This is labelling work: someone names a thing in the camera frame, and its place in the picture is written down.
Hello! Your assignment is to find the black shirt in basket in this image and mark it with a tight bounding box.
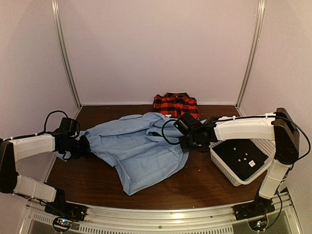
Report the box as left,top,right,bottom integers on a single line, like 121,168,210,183
211,139,269,186

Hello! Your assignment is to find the aluminium frame post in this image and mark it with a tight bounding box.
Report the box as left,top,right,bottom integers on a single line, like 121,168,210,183
235,0,266,111
51,0,82,109

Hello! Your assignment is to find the black cable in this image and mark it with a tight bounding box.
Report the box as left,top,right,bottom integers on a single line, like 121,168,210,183
0,110,71,142
161,118,186,146

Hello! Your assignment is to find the right circuit board with leds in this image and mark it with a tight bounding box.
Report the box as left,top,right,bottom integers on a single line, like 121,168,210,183
248,217,268,232

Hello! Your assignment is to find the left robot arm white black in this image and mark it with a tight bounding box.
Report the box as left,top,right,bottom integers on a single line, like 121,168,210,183
0,117,90,221

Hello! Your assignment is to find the right aluminium frame post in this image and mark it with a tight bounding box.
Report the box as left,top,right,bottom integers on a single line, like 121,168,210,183
235,0,266,111

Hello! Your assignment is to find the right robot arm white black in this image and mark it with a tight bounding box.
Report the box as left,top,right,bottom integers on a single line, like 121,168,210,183
174,108,300,215

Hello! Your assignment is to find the red black plaid folded shirt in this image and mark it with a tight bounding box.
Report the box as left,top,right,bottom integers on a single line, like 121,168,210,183
153,93,200,119

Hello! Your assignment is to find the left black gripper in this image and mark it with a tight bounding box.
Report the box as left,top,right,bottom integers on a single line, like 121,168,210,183
63,136,90,160

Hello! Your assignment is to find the left circuit board with leds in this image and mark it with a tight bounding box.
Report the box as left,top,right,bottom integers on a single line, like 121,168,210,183
52,217,73,232

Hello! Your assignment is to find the circuit board with leds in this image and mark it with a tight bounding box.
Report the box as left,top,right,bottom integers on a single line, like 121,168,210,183
52,217,73,232
248,217,268,232

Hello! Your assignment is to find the light blue long sleeve shirt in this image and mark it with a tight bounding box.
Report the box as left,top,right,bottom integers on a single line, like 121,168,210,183
55,112,190,196

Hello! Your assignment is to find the white plastic basket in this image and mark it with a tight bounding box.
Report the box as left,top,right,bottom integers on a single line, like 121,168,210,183
210,139,275,187

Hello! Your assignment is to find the aluminium front rail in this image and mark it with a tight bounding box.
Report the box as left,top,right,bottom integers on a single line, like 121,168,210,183
18,192,303,234

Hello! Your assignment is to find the left black cable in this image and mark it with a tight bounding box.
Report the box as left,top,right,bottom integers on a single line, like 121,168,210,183
0,110,71,142

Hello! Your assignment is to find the right black cable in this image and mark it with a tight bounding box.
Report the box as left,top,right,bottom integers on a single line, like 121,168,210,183
161,118,186,146

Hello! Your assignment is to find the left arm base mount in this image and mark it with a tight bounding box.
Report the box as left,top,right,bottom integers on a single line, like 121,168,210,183
44,202,87,222

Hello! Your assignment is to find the left aluminium frame post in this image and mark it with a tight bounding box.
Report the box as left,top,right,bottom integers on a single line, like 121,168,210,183
51,0,82,109

